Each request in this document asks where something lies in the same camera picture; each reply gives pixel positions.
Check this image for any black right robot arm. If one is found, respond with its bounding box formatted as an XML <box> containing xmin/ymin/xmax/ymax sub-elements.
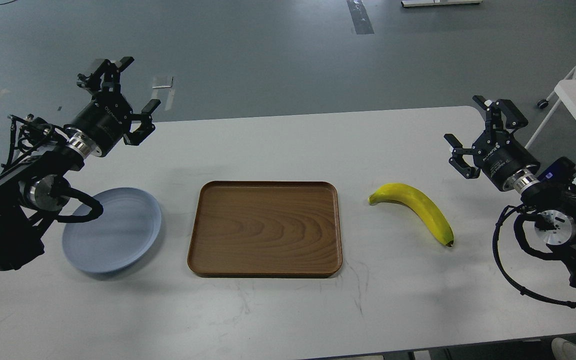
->
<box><xmin>444</xmin><ymin>95</ymin><xmax>576</xmax><ymax>309</ymax></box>

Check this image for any yellow banana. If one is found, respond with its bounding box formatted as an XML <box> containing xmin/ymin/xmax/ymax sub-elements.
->
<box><xmin>368</xmin><ymin>183</ymin><xmax>455</xmax><ymax>248</ymax></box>

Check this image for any blue round plate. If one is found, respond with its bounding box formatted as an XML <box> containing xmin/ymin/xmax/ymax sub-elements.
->
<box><xmin>62</xmin><ymin>187</ymin><xmax>163</xmax><ymax>274</ymax></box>

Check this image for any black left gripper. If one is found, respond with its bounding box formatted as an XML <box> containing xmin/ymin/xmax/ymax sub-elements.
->
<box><xmin>64</xmin><ymin>56</ymin><xmax>162</xmax><ymax>157</ymax></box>

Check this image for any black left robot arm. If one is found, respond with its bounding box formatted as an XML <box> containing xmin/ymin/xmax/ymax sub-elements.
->
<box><xmin>0</xmin><ymin>56</ymin><xmax>161</xmax><ymax>272</ymax></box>

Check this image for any white shoe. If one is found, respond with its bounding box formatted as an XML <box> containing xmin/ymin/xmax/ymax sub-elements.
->
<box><xmin>551</xmin><ymin>337</ymin><xmax>576</xmax><ymax>360</ymax></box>

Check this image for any brown wooden tray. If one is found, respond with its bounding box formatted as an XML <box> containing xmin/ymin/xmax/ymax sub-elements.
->
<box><xmin>187</xmin><ymin>180</ymin><xmax>343</xmax><ymax>278</ymax></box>

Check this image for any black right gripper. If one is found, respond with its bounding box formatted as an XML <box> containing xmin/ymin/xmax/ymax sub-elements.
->
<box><xmin>444</xmin><ymin>95</ymin><xmax>541</xmax><ymax>192</ymax></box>

